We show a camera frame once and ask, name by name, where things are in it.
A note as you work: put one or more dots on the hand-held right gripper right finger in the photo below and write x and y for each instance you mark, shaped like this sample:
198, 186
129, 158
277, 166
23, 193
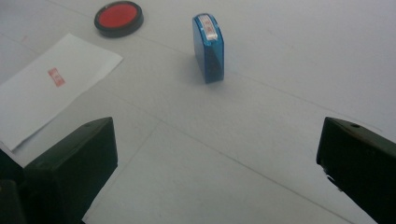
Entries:
361, 161

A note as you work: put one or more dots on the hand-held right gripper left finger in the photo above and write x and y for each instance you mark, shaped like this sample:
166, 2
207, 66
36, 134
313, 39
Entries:
71, 171

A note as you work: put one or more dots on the white paper sheet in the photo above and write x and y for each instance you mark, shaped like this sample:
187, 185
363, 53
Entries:
46, 87

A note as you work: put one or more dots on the round red ink pad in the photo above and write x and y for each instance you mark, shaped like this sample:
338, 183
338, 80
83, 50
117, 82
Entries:
118, 17

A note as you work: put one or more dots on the blue stamp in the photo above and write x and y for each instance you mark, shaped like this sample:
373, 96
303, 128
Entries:
209, 49

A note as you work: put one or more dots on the white table mat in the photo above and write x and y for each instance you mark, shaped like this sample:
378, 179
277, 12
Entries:
249, 140

